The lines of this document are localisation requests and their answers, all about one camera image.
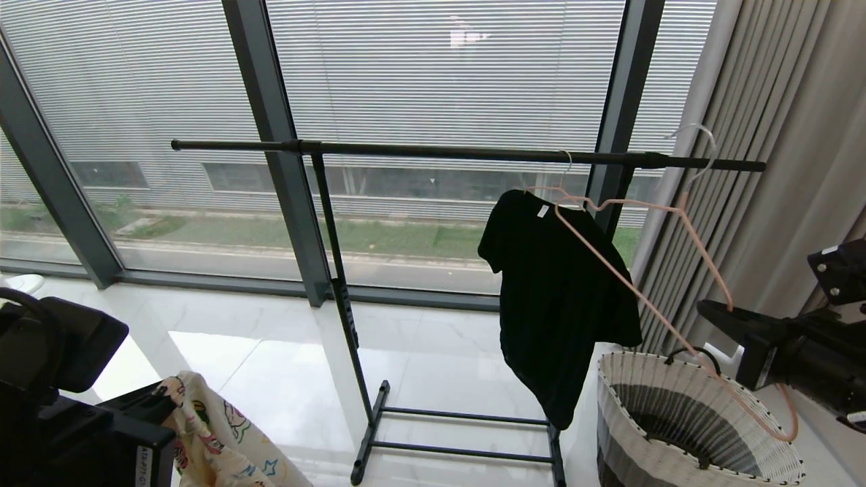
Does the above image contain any black garment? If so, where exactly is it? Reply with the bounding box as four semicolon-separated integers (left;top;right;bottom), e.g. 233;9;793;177
478;189;644;432

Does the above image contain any beige curtain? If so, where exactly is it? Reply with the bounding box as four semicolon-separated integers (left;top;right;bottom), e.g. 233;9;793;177
633;0;866;359

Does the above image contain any cream printed garment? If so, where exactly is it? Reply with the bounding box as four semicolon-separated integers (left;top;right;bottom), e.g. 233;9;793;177
159;371;314;487

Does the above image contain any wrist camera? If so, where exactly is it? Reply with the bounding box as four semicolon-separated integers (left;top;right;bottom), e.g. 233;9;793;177
807;237;866;313
0;296;130;394

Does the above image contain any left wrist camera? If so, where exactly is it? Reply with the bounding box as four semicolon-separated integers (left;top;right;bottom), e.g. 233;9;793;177
0;296;130;394

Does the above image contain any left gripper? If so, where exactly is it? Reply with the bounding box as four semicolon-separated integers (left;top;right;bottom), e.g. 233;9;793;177
39;388;179;487

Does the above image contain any white laundry basket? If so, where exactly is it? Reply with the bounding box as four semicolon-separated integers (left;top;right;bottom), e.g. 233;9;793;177
597;347;806;487

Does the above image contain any window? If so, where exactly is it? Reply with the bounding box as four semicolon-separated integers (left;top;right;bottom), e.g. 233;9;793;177
0;0;718;313

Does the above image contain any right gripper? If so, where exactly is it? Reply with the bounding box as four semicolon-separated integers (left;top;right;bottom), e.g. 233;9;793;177
736;317;866;434

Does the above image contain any black clothes rack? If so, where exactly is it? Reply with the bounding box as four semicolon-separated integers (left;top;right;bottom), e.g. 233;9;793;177
171;137;768;487

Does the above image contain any pink clothes hanger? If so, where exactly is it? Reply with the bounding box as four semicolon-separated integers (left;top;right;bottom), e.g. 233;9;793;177
553;124;800;444
523;150;588;210

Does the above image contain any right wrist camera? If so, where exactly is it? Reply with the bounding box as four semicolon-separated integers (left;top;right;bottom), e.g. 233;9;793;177
807;237;866;313

